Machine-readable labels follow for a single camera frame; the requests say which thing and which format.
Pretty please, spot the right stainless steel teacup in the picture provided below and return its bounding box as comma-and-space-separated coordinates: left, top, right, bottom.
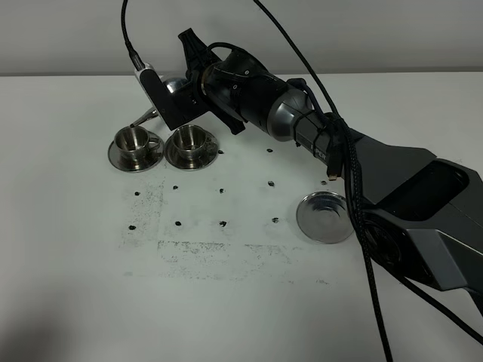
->
171, 124, 215, 161

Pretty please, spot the left stainless steel teacup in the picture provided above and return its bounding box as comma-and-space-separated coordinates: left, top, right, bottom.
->
114, 126, 161, 160

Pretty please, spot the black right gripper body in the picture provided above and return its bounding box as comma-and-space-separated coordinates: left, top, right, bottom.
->
184, 48, 287, 134

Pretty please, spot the black right camera cable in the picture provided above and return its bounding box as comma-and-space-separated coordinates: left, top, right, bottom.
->
120, 0, 483, 362

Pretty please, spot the stainless steel teapot saucer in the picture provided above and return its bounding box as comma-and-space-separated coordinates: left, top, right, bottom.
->
296, 192, 354, 244

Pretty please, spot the stainless steel teacup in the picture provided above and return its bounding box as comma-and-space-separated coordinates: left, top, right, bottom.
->
171, 124, 215, 161
114, 126, 161, 160

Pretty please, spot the left stainless steel saucer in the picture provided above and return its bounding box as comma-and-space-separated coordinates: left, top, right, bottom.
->
108, 135, 164, 173

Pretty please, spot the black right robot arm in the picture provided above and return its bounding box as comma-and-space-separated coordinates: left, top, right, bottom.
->
179, 30, 482, 294

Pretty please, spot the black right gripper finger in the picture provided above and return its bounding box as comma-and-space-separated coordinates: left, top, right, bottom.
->
178, 29, 214, 75

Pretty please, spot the right stainless steel saucer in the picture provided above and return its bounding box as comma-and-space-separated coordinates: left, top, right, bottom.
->
165, 131, 219, 170

